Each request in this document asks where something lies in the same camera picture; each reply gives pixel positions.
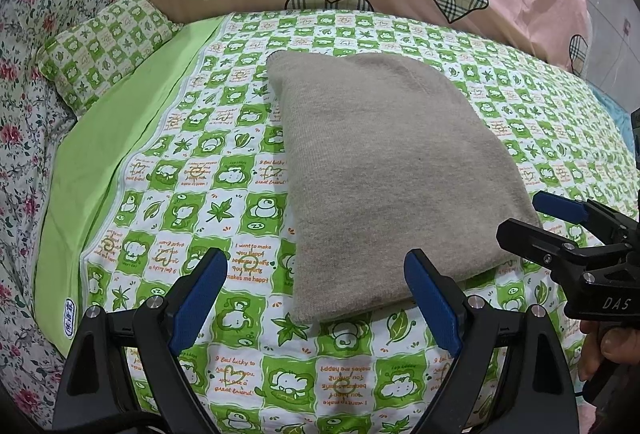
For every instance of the light blue fuzzy blanket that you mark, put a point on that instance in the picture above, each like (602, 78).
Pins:
(612, 114)

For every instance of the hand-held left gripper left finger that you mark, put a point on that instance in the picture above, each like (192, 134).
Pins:
(200, 301)

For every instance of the floral print quilt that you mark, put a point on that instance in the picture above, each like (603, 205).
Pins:
(30, 64)

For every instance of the green checked bed sheet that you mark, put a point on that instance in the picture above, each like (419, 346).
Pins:
(210, 194)

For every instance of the beige knit sweater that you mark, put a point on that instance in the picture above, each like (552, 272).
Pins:
(390, 174)

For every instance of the green checked pillow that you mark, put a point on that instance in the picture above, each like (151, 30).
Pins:
(107, 44)

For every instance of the person's right hand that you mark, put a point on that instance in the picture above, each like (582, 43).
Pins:
(617, 346)

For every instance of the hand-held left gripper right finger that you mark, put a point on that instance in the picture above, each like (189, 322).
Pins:
(434, 301)

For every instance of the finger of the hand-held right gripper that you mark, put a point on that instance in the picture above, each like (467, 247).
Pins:
(560, 208)
(535, 239)

